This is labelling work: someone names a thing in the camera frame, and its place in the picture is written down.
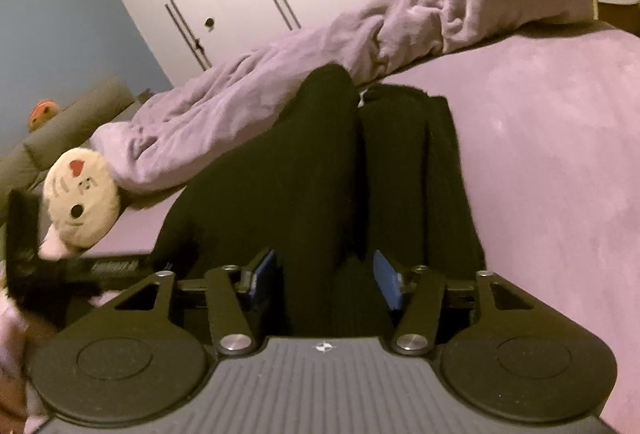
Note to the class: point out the orange plush toy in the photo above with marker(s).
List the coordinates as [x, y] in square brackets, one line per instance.
[42, 113]

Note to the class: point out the purple bed sheet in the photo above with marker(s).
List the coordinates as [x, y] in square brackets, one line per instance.
[550, 164]

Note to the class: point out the person's left forearm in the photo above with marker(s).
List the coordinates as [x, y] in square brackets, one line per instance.
[14, 349]

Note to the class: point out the pink plush toy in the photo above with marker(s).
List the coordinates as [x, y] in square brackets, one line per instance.
[52, 248]

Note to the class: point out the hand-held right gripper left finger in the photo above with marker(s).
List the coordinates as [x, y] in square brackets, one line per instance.
[262, 275]

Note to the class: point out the black pants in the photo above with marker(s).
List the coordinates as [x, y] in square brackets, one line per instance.
[320, 164]

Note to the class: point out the round cream cat face pillow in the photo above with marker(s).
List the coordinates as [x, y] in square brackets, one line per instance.
[80, 194]

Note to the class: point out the crumpled purple blanket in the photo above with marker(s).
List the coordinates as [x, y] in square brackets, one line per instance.
[400, 14]

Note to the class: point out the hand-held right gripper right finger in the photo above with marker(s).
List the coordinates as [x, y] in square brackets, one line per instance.
[387, 280]

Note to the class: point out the grey bolster cushion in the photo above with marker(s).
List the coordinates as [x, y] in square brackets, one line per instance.
[75, 124]

